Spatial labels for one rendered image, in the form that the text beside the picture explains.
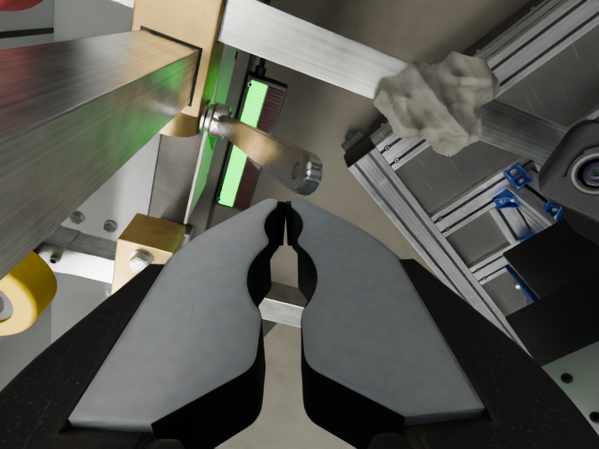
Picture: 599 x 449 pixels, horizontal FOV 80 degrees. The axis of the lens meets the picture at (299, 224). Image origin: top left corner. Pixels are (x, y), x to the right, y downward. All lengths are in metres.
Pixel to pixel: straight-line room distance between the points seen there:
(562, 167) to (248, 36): 0.20
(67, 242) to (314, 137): 0.90
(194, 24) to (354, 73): 0.11
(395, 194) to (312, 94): 0.39
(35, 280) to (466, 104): 0.36
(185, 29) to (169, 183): 0.26
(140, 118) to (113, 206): 0.47
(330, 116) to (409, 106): 0.89
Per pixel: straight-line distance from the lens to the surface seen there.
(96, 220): 0.66
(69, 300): 0.79
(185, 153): 0.47
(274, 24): 0.26
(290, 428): 2.28
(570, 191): 0.25
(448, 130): 0.28
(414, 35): 1.18
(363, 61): 0.27
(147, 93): 0.17
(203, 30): 0.26
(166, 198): 0.50
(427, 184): 1.08
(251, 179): 0.46
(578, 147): 0.24
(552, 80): 1.12
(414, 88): 0.27
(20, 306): 0.37
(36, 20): 0.55
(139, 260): 0.35
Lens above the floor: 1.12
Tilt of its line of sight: 59 degrees down
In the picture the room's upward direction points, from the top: 177 degrees clockwise
